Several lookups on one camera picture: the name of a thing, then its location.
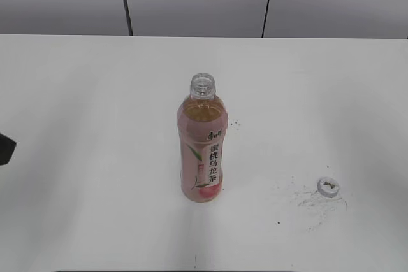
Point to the peach oolong tea bottle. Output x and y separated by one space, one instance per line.
202 122

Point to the white bottle cap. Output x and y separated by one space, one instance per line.
328 187

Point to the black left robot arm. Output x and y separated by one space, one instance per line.
7 148

